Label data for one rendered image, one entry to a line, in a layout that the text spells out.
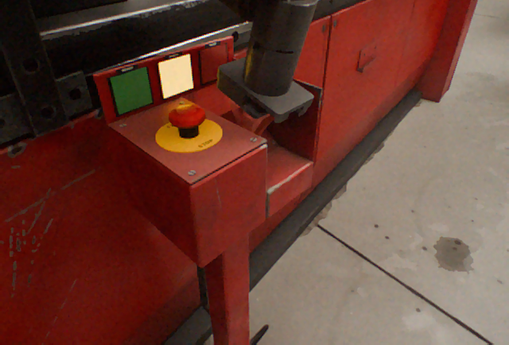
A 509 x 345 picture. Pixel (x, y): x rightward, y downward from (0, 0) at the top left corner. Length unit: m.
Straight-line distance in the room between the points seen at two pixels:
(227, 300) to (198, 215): 0.28
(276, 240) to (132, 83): 0.93
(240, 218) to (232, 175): 0.07
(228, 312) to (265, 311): 0.52
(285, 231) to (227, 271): 0.75
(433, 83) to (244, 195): 2.16
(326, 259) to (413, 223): 0.40
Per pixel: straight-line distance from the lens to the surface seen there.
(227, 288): 0.59
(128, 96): 0.44
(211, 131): 0.40
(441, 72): 2.45
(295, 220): 1.34
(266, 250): 1.23
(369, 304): 1.22
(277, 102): 0.40
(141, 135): 0.41
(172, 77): 0.47
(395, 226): 1.47
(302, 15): 0.36
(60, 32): 0.47
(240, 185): 0.38
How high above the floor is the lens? 0.98
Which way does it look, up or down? 35 degrees down
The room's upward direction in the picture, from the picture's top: straight up
